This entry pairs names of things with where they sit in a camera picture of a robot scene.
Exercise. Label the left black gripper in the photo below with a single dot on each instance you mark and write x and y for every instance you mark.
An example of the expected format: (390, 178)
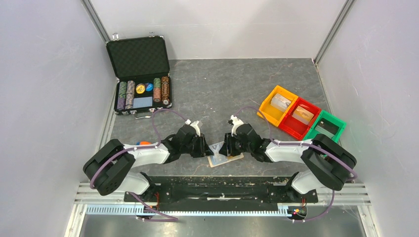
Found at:
(204, 149)

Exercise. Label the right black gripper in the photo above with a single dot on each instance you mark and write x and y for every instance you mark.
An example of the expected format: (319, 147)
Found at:
(228, 146)

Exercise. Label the beige leather card holder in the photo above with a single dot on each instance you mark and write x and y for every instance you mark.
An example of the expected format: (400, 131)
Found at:
(218, 159)

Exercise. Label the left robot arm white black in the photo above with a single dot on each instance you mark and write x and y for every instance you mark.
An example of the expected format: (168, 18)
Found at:
(109, 170)

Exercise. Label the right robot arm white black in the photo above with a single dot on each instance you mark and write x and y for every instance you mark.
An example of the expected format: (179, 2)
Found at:
(328, 164)

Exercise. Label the card deck in yellow bin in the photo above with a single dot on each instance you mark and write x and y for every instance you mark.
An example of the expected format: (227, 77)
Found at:
(280, 102)

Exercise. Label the blue playing card deck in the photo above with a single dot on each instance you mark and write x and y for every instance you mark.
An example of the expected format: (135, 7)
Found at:
(142, 102)

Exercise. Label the card deck in red bin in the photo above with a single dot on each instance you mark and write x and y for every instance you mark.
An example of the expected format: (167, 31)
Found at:
(302, 114)

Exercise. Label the card deck in green bin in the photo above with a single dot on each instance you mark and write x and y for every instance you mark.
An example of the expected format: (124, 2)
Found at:
(327, 128)

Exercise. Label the yellow plastic bin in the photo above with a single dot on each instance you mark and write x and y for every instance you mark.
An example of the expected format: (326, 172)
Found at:
(273, 115)

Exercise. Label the orange blue toy block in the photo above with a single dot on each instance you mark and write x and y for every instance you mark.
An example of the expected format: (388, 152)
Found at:
(143, 143)

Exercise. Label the red plastic bin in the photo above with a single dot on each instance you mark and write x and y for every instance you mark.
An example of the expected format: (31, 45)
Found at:
(295, 128)

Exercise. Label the brown orange chip stack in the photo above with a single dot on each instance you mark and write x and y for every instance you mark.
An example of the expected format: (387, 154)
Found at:
(165, 91)

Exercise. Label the green orange chip stack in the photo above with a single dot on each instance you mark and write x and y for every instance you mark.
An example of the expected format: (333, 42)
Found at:
(157, 91)

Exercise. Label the blue dealer button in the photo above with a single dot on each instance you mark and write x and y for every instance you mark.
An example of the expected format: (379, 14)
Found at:
(149, 87)

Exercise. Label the yellow dealer button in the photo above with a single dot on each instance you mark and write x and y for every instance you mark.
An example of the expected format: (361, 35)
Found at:
(140, 88)

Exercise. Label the black poker chip case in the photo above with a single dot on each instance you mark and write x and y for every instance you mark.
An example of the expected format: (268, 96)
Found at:
(141, 60)

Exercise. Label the green plastic bin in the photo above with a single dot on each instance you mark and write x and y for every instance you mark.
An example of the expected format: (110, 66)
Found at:
(326, 115)

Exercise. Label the grey purple chip stack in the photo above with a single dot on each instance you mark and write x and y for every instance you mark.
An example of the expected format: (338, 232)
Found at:
(130, 94)

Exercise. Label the green purple chip stack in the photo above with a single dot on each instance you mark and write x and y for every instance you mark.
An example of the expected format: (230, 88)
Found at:
(121, 100)

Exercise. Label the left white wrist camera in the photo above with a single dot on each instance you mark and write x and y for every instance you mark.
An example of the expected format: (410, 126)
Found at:
(196, 125)

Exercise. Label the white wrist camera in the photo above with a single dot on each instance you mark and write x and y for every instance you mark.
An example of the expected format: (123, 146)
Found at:
(236, 123)
(196, 125)

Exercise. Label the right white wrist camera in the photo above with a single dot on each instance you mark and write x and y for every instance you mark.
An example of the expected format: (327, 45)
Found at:
(236, 123)

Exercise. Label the white slotted cable duct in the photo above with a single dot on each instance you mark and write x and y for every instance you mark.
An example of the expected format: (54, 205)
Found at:
(139, 210)

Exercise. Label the right aluminium frame post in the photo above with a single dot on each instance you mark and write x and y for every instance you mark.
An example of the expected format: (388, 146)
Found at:
(345, 10)

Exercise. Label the aluminium frame post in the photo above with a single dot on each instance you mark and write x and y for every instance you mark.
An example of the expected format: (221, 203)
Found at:
(95, 19)
(345, 10)

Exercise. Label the left aluminium frame post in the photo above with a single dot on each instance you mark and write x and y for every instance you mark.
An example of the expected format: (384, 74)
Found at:
(95, 19)

